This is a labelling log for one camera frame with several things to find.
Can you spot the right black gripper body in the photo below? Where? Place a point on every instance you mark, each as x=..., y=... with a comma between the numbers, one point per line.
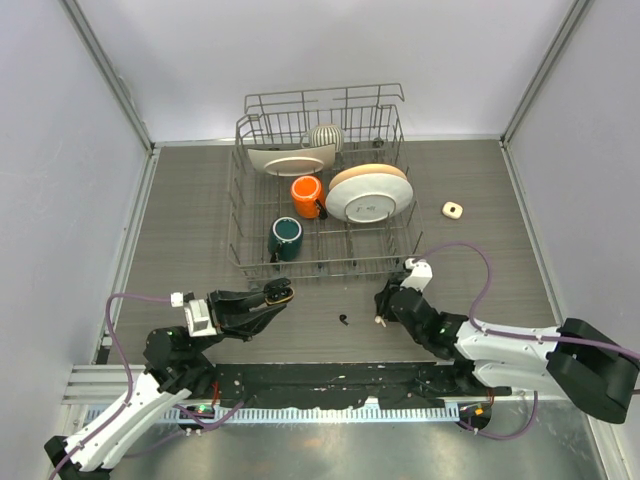
x=418, y=336

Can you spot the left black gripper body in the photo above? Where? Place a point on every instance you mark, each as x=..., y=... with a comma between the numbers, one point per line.
x=217, y=323

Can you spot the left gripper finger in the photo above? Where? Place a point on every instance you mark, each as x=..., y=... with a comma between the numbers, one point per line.
x=243, y=320
x=246, y=300

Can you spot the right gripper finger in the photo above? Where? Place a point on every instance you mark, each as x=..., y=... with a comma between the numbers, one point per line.
x=383, y=298
x=395, y=281

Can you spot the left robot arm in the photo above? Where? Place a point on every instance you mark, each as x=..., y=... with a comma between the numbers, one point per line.
x=176, y=369

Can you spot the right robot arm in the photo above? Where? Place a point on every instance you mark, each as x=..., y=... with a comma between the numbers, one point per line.
x=574, y=361

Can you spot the cream square earbud case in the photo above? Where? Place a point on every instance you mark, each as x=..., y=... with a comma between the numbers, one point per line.
x=452, y=210

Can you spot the white earbud left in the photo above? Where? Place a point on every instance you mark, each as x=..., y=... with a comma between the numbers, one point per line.
x=380, y=321

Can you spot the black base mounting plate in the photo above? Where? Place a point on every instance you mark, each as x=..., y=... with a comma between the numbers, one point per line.
x=338, y=386

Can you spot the dark green ceramic mug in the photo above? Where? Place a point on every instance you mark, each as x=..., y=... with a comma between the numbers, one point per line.
x=285, y=239

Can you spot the beige ceramic plate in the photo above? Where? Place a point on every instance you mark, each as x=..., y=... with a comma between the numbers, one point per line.
x=371, y=168

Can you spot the orange ceramic mug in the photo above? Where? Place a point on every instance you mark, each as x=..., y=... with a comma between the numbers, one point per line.
x=308, y=197

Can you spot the cream oval dish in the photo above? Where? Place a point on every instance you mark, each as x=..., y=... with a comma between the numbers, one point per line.
x=292, y=163

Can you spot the striped grey white cup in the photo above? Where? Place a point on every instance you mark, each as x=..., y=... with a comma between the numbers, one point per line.
x=323, y=135

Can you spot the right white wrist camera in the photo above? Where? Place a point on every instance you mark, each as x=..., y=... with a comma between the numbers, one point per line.
x=419, y=274

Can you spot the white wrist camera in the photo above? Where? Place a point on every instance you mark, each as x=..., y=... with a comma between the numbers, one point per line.
x=419, y=274
x=198, y=315

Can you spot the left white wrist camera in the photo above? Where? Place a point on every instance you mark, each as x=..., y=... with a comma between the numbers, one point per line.
x=198, y=315

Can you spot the white plate with foot ring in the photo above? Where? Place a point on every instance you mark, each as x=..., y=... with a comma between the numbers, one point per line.
x=369, y=198

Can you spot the white perforated cable rail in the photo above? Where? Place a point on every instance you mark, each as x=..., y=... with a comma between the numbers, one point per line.
x=369, y=413

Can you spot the grey wire dish rack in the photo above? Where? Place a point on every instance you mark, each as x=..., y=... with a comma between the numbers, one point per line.
x=278, y=123

